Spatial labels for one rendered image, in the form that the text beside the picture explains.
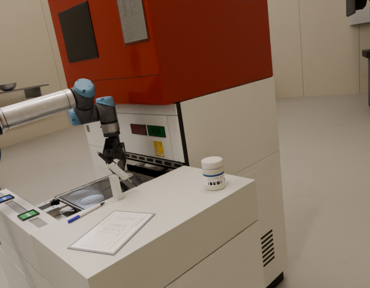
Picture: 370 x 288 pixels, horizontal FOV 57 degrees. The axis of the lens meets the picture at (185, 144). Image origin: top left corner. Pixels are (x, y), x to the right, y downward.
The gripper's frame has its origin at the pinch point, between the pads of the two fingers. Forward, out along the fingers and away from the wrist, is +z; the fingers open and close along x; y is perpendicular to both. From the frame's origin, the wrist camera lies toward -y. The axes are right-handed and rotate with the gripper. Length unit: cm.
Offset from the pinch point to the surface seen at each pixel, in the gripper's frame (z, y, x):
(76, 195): 2.2, -10.2, 16.7
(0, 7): -199, 643, 339
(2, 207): -3.8, -28.1, 37.2
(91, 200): 2.2, -17.4, 8.5
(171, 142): -14.1, -5.9, -25.8
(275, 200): 37, 32, -75
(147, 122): -21.6, 4.8, -15.6
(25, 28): -154, 683, 313
